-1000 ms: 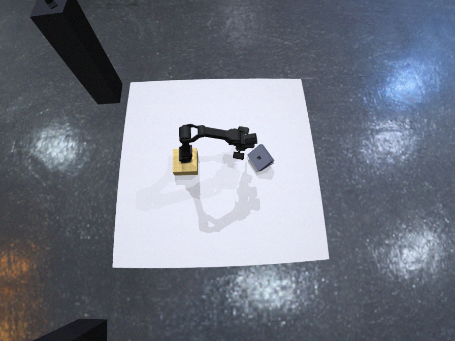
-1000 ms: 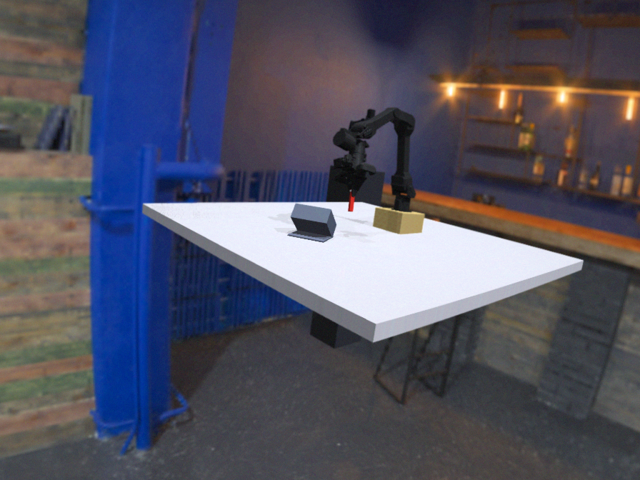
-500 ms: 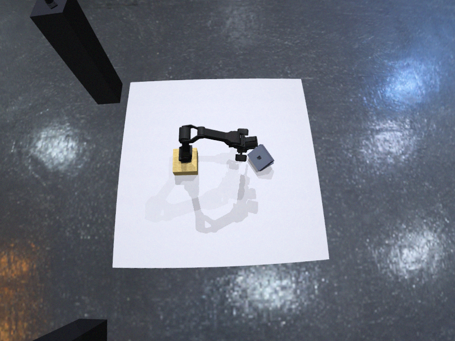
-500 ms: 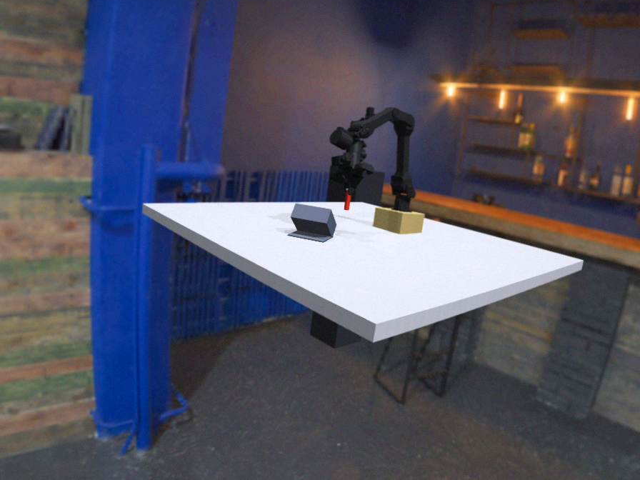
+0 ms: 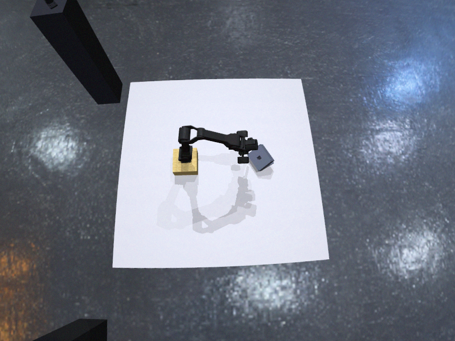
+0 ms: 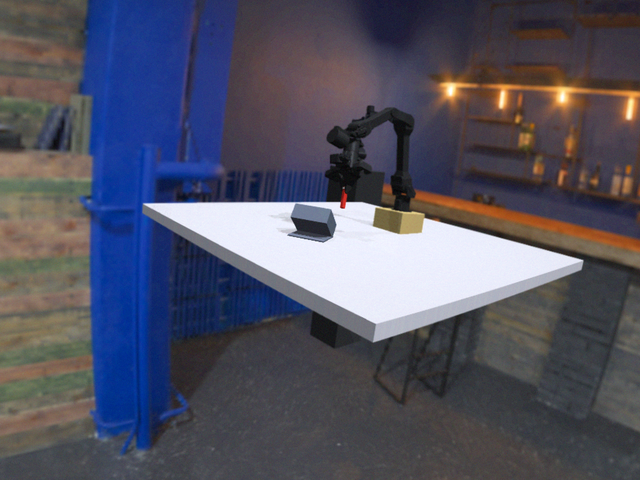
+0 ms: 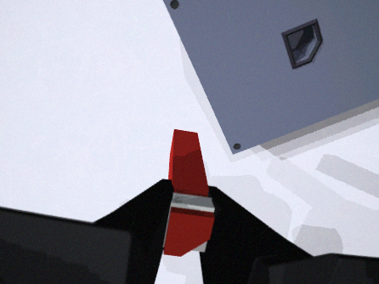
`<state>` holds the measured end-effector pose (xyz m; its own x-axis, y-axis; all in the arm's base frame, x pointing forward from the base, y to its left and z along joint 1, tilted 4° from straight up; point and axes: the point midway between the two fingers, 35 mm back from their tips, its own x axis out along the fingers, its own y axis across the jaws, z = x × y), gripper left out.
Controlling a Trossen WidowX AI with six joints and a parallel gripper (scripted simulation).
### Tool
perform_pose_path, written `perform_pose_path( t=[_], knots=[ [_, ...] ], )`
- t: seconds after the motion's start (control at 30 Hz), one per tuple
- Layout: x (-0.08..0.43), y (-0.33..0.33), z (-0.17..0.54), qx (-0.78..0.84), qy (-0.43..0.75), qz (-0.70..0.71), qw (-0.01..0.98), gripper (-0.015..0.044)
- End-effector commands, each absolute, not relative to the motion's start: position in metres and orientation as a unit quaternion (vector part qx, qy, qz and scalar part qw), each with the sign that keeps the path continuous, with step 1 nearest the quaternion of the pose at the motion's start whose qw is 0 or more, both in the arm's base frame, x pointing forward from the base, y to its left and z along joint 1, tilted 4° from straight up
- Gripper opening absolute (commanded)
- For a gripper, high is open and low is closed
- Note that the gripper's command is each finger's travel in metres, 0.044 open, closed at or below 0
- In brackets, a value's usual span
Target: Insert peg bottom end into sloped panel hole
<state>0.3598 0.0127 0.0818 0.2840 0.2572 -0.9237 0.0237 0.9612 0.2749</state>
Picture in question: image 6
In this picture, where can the dark red peg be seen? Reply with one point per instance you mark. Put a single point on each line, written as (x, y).
(343, 199)

